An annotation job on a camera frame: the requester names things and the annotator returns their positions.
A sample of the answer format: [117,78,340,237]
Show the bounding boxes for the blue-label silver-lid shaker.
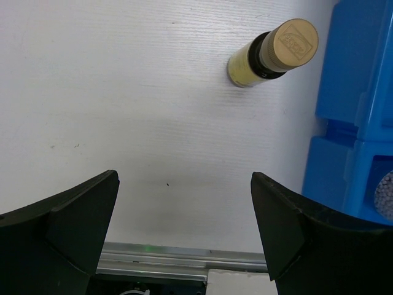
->
[374,171,393,221]

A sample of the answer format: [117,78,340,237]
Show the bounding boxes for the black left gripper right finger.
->
[251,172,392,294]

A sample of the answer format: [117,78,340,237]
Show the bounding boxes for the blue three-compartment plastic bin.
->
[302,1,392,225]

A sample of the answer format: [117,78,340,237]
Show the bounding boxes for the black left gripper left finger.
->
[1,170,119,294]

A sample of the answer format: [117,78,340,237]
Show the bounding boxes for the front aluminium rail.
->
[96,242,267,282]

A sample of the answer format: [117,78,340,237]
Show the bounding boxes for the yellow-label brown bottle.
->
[227,18,319,87]

